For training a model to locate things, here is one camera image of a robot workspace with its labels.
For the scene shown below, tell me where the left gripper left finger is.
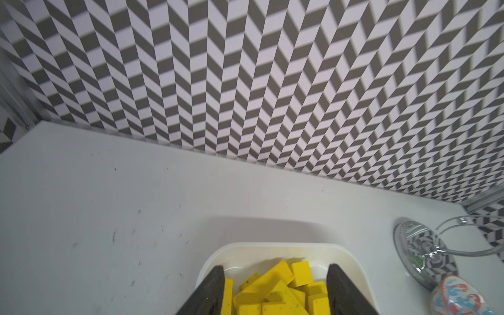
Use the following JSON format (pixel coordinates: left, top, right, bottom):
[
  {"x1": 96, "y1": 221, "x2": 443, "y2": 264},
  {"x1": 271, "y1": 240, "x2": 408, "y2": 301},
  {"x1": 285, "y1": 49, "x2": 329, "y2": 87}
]
[{"x1": 176, "y1": 265, "x2": 225, "y2": 315}]

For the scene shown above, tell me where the metal wire cup rack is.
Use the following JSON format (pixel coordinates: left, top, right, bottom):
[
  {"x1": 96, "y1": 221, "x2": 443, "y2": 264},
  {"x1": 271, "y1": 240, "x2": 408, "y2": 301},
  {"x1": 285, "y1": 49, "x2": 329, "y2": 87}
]
[{"x1": 393, "y1": 213, "x2": 503, "y2": 291}]

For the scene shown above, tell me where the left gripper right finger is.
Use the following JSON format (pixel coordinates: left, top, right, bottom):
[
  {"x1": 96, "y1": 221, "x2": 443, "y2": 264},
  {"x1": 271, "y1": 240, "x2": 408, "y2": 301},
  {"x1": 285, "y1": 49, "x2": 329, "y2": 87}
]
[{"x1": 326, "y1": 264, "x2": 379, "y2": 315}]

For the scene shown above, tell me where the yellow long block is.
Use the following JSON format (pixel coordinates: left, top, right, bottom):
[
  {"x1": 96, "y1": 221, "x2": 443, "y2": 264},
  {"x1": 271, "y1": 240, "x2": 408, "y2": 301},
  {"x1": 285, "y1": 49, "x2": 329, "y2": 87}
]
[{"x1": 220, "y1": 279, "x2": 234, "y2": 315}]

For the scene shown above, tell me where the white plastic tray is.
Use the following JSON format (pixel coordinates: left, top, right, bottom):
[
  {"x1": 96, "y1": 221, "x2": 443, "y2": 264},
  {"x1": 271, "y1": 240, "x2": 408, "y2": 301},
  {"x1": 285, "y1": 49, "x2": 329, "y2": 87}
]
[{"x1": 196, "y1": 242, "x2": 379, "y2": 311}]

